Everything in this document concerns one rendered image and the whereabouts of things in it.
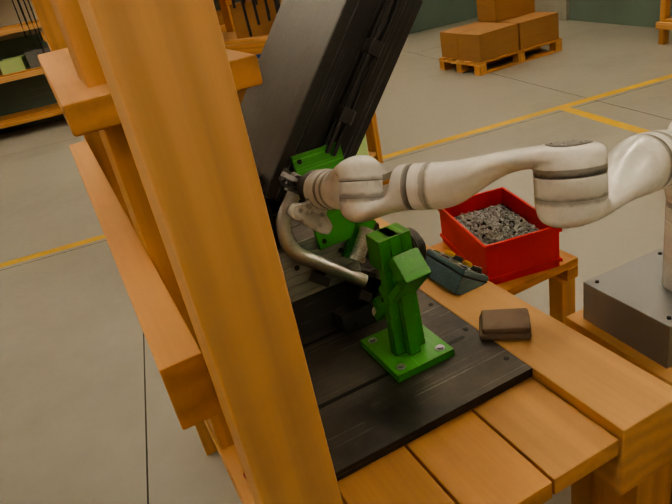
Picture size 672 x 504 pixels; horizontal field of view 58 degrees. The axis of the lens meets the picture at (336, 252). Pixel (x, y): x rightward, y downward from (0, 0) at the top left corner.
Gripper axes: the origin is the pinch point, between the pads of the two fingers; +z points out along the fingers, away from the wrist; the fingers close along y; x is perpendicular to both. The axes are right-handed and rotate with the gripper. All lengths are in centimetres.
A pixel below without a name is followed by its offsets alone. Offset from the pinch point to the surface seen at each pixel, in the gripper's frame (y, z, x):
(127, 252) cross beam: 25.7, -17.0, 25.2
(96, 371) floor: -8, 197, 96
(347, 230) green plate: -15.1, 2.9, 1.9
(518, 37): -293, 465, -357
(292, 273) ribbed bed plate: -8.9, 5.1, 15.7
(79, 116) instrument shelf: 40, -39, 12
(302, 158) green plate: 1.3, 2.7, -6.8
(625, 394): -53, -46, 10
